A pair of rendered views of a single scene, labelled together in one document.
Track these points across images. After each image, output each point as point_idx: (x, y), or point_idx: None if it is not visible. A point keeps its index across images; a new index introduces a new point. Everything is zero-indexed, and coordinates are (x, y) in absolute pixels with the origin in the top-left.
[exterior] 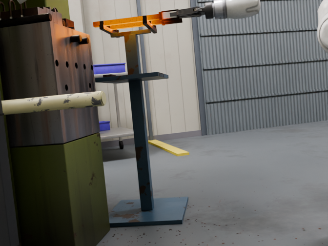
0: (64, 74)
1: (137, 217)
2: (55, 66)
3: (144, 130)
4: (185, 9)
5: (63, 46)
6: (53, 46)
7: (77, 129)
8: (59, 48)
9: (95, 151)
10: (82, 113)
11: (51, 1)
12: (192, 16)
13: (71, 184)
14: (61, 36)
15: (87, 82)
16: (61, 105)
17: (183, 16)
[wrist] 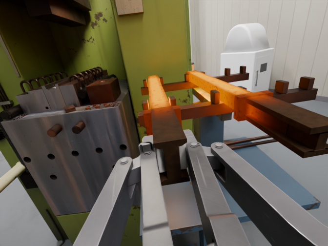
0: (45, 166)
1: None
2: (24, 163)
3: (203, 241)
4: (98, 199)
5: (39, 140)
6: (16, 145)
7: (82, 205)
8: (29, 144)
9: (128, 219)
10: (93, 194)
11: (134, 38)
12: (264, 233)
13: (73, 238)
14: (30, 132)
15: (108, 165)
16: None
17: (193, 186)
